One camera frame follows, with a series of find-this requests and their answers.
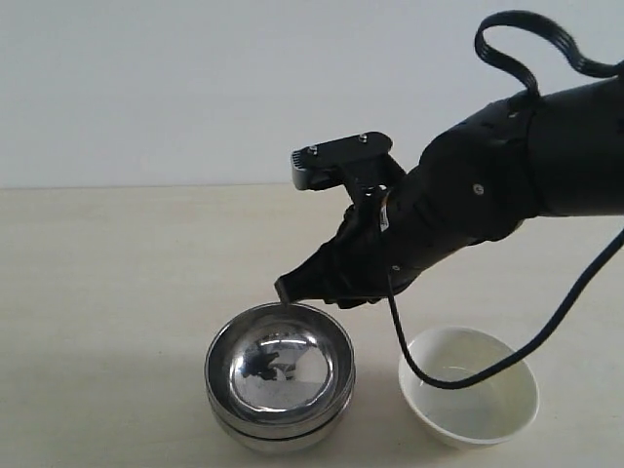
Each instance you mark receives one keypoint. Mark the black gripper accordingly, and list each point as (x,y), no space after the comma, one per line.
(472,185)

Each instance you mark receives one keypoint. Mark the ribbed steel bowl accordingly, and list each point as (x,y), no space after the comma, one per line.
(279,356)

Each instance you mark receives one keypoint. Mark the plain steel bowl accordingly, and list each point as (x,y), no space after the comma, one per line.
(281,430)

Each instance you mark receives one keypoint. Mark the white ceramic bowl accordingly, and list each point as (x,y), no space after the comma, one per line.
(486,414)

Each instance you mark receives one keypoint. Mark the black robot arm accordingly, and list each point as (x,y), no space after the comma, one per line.
(574,150)

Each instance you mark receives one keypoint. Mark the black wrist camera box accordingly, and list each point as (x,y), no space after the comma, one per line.
(361,163)

